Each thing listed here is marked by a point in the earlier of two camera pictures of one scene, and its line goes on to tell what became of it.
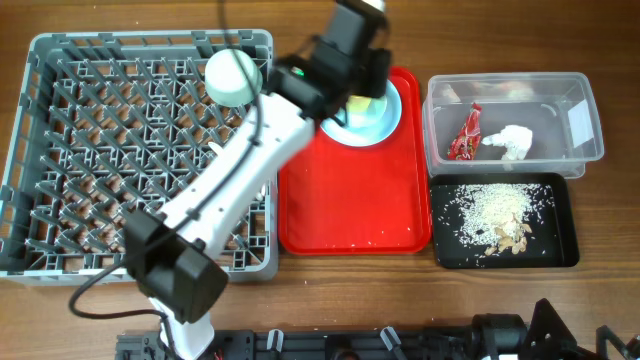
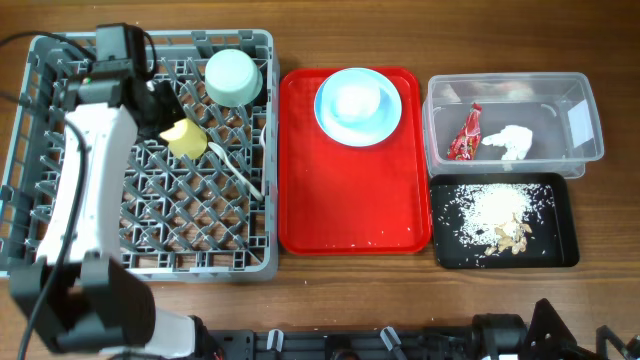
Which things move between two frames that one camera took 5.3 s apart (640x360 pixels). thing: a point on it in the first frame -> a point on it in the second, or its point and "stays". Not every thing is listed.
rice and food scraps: [499, 216] stays
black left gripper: [374, 82] -> [177, 109]
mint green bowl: [227, 81] stays
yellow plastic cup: [356, 110] -> [185, 139]
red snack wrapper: [467, 140] stays
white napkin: [516, 139] stays
